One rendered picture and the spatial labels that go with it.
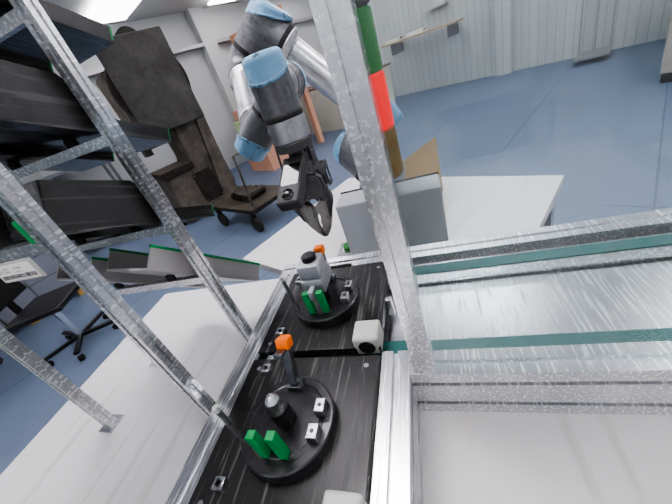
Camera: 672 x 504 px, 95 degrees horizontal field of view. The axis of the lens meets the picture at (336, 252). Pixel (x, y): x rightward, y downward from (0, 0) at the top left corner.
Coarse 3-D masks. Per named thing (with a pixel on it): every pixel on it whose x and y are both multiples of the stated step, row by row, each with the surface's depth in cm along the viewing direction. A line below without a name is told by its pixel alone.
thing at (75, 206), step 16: (32, 192) 41; (48, 192) 41; (64, 192) 43; (80, 192) 45; (96, 192) 46; (112, 192) 48; (128, 192) 51; (48, 208) 41; (64, 208) 43; (80, 208) 45; (96, 208) 46; (112, 208) 48; (128, 208) 50; (144, 208) 53; (176, 208) 58; (192, 208) 61; (208, 208) 65; (64, 224) 43; (80, 224) 45; (96, 224) 46; (112, 224) 48; (128, 224) 50; (144, 224) 53; (16, 240) 47
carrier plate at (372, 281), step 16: (336, 272) 73; (352, 272) 71; (368, 272) 70; (384, 272) 68; (368, 288) 65; (384, 288) 63; (288, 304) 69; (368, 304) 61; (384, 304) 60; (288, 320) 64; (352, 320) 59; (384, 320) 58; (272, 336) 62; (304, 336) 59; (320, 336) 58; (336, 336) 57; (352, 336) 56; (272, 352) 59; (304, 352) 57; (320, 352) 56; (336, 352) 55; (352, 352) 54
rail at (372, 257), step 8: (344, 256) 80; (352, 256) 79; (360, 256) 78; (368, 256) 77; (376, 256) 76; (296, 264) 84; (336, 264) 78; (344, 264) 75; (352, 264) 76; (360, 264) 75; (288, 272) 82; (296, 272) 81
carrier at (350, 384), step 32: (256, 384) 53; (288, 384) 48; (320, 384) 47; (352, 384) 48; (224, 416) 40; (256, 416) 46; (288, 416) 42; (320, 416) 42; (352, 416) 43; (224, 448) 45; (256, 448) 39; (288, 448) 40; (320, 448) 39; (352, 448) 40; (256, 480) 40; (288, 480) 39; (320, 480) 38; (352, 480) 37
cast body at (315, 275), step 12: (312, 252) 59; (300, 264) 59; (312, 264) 57; (324, 264) 60; (300, 276) 59; (312, 276) 58; (324, 276) 60; (312, 288) 58; (324, 288) 59; (312, 300) 58
